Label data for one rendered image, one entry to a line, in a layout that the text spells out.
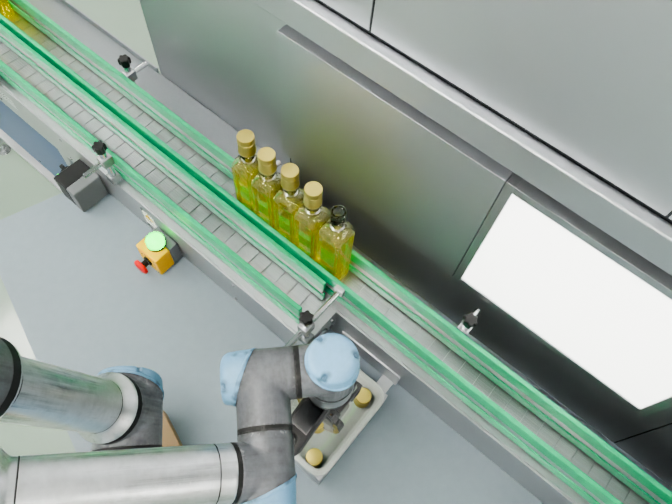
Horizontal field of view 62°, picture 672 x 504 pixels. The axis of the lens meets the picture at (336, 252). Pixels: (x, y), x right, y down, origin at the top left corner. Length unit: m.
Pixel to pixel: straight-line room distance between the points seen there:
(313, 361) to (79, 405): 0.35
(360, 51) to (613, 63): 0.38
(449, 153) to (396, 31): 0.20
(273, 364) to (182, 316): 0.62
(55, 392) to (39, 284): 0.68
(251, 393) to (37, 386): 0.27
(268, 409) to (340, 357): 0.12
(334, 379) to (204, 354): 0.62
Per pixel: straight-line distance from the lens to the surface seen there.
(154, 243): 1.36
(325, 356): 0.77
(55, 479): 0.72
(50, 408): 0.87
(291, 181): 1.05
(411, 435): 1.30
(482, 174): 0.91
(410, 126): 0.94
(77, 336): 1.43
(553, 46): 0.77
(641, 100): 0.76
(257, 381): 0.79
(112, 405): 0.98
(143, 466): 0.73
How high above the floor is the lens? 2.01
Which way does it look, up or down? 62 degrees down
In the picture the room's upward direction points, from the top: 7 degrees clockwise
